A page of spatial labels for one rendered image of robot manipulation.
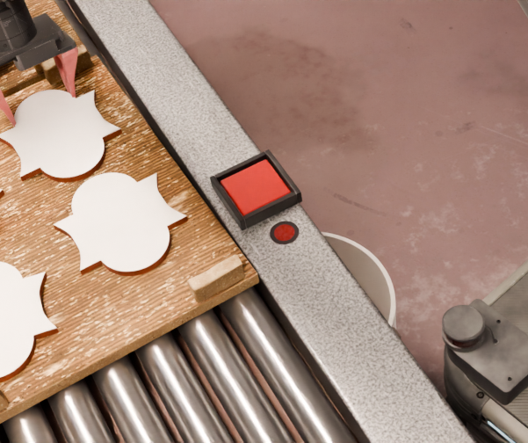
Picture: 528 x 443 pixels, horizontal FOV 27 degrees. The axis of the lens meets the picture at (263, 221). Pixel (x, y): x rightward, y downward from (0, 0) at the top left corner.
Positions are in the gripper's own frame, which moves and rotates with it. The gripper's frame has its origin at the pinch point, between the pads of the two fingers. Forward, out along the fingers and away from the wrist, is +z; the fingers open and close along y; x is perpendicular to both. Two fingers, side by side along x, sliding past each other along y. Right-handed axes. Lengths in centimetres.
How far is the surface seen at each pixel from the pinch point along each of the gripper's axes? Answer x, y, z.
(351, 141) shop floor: -73, -70, 77
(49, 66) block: -3.9, -3.2, -2.4
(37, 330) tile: 27.8, 12.7, 8.5
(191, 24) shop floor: -129, -59, 62
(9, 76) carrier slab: -8.9, 1.2, -1.0
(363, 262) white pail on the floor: -14, -41, 59
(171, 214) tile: 22.6, -5.5, 6.8
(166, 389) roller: 38.2, 4.3, 14.5
